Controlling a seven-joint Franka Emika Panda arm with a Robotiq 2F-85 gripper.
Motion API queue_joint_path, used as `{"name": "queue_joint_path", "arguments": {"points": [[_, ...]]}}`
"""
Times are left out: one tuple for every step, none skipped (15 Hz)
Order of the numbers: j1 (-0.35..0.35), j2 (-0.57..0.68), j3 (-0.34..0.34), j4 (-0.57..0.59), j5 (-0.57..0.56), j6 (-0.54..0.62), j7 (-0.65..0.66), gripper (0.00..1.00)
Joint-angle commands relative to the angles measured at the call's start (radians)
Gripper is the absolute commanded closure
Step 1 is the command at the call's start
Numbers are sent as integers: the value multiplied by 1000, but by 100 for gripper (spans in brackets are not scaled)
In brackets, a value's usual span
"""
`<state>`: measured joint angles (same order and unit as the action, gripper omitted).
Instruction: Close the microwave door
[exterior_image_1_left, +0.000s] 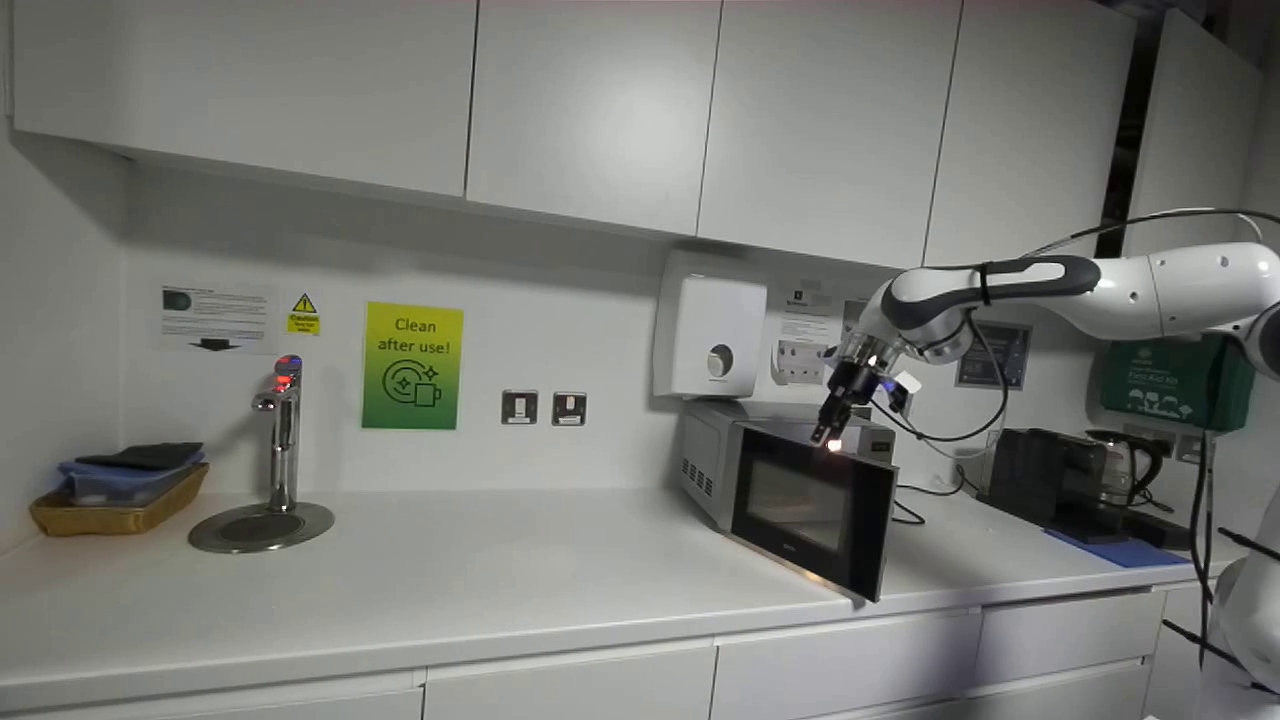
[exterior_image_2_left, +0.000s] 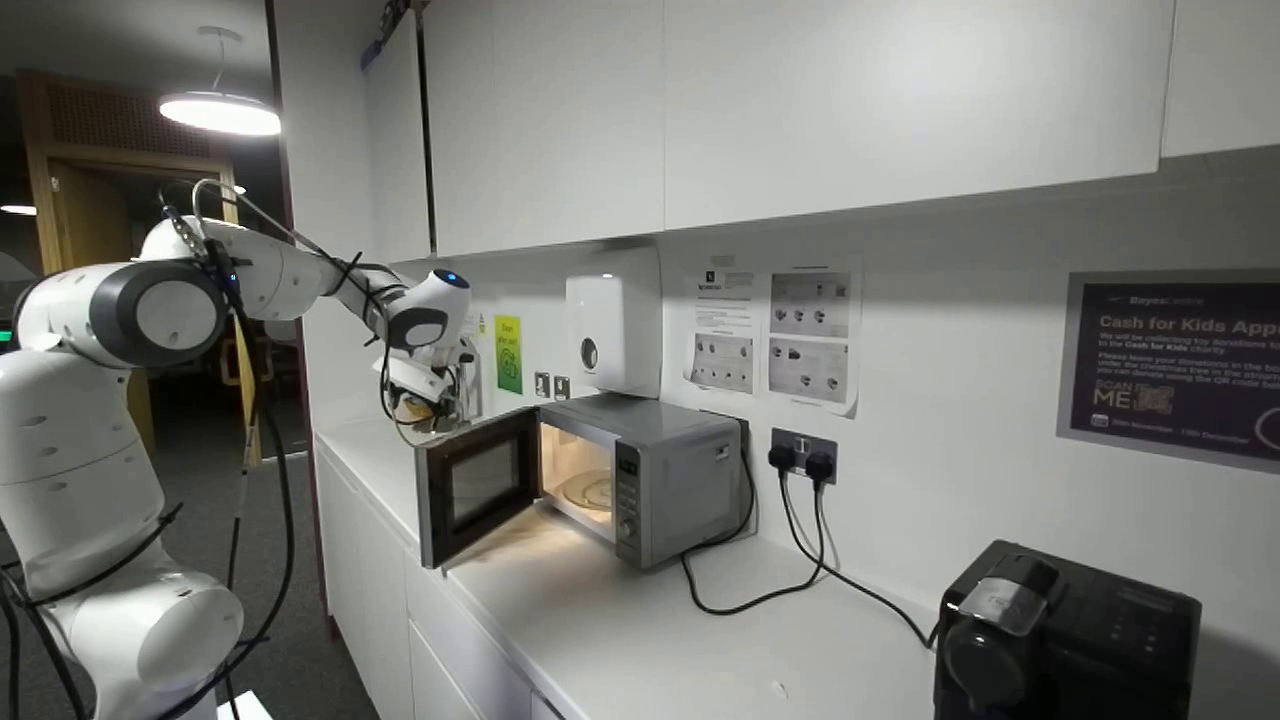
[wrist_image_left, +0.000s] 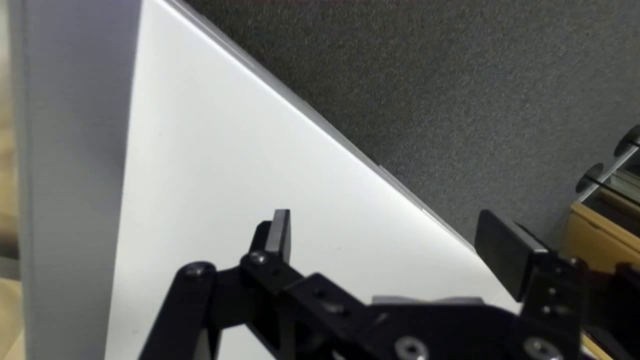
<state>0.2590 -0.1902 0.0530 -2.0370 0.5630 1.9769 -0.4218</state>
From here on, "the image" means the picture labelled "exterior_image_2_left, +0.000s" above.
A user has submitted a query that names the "black double wall socket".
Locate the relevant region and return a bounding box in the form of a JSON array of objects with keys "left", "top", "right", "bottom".
[{"left": 767, "top": 423, "right": 840, "bottom": 486}]

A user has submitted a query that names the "green yellow cleaning poster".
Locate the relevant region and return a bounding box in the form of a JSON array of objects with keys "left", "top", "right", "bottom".
[{"left": 494, "top": 312, "right": 527, "bottom": 399}]

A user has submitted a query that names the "black microwave power cable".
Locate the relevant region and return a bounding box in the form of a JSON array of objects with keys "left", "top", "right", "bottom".
[{"left": 675, "top": 435, "right": 831, "bottom": 621}]

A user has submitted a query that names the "black coffee machine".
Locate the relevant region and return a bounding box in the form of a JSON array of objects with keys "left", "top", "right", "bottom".
[{"left": 934, "top": 534, "right": 1203, "bottom": 720}]

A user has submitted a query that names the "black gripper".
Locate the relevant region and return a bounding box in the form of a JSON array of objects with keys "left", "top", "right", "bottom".
[{"left": 392, "top": 349, "right": 471, "bottom": 412}]

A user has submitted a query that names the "wooden door frame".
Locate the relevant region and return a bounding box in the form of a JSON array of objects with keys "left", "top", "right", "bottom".
[{"left": 18, "top": 71, "right": 253, "bottom": 450}]

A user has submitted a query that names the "small dark header notice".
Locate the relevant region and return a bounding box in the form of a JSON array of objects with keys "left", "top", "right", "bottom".
[{"left": 684, "top": 264, "right": 763, "bottom": 299}]

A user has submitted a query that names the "white upper cabinet door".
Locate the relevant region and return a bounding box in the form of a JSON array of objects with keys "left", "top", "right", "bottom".
[
  {"left": 357, "top": 10, "right": 436, "bottom": 264},
  {"left": 660, "top": 0, "right": 1176, "bottom": 230},
  {"left": 1160, "top": 0, "right": 1280, "bottom": 160},
  {"left": 421, "top": 0, "right": 673, "bottom": 258}
]

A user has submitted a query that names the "dark framed poster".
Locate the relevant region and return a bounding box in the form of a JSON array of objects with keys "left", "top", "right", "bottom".
[{"left": 1055, "top": 267, "right": 1280, "bottom": 472}]

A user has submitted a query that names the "round ceiling lamp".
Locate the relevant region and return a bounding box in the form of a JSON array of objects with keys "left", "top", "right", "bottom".
[{"left": 158, "top": 86, "right": 286, "bottom": 139}]

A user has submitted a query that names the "white paper towel dispenser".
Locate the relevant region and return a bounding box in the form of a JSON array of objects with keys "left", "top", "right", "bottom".
[{"left": 566, "top": 271, "right": 663, "bottom": 399}]

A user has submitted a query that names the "black microwave door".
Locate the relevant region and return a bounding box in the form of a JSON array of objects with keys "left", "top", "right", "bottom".
[{"left": 412, "top": 402, "right": 546, "bottom": 572}]

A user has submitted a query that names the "silver microwave body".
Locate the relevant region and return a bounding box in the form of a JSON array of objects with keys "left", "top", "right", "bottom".
[{"left": 537, "top": 393, "right": 754, "bottom": 577}]

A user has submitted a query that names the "white base cabinet front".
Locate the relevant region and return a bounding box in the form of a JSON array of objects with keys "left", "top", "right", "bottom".
[
  {"left": 403, "top": 572, "right": 537, "bottom": 720},
  {"left": 311, "top": 442, "right": 417, "bottom": 720}
]

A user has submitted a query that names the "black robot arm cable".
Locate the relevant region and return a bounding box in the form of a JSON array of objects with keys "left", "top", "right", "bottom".
[{"left": 193, "top": 175, "right": 403, "bottom": 299}]

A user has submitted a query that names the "black coffee machine cable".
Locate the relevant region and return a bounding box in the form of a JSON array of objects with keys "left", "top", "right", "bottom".
[{"left": 777, "top": 472, "right": 939, "bottom": 650}]

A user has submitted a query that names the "paper notice with pictures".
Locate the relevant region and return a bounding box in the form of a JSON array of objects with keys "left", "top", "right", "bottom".
[
  {"left": 767, "top": 267, "right": 855, "bottom": 341},
  {"left": 690, "top": 329, "right": 760, "bottom": 394},
  {"left": 763, "top": 332, "right": 855, "bottom": 408}
]

